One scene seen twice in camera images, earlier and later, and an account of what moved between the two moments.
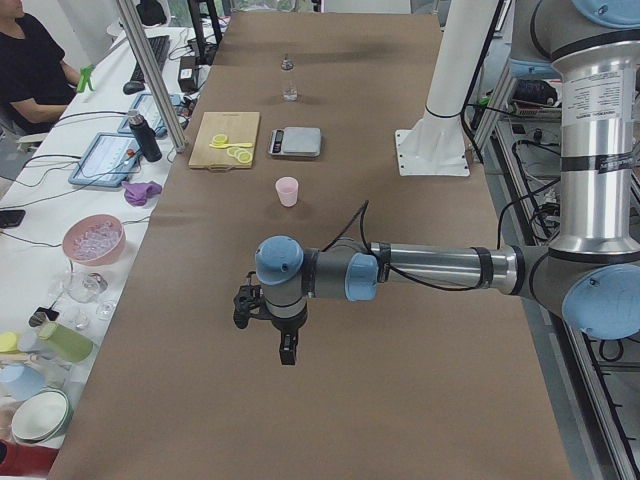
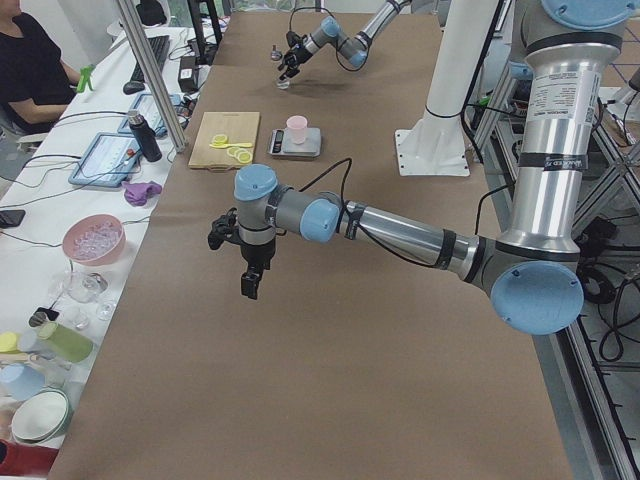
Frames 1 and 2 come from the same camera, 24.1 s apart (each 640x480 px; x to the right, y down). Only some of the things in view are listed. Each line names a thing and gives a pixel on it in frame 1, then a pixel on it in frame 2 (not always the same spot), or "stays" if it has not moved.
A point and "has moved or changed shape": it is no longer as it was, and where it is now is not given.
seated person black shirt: (35, 80) stays
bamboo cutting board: (238, 127) stays
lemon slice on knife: (219, 139) stays
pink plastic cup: (287, 188) has moved or changed shape
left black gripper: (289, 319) -> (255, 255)
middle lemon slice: (233, 151) stays
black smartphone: (11, 218) stays
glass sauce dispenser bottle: (289, 92) -> (276, 54)
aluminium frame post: (153, 75) stays
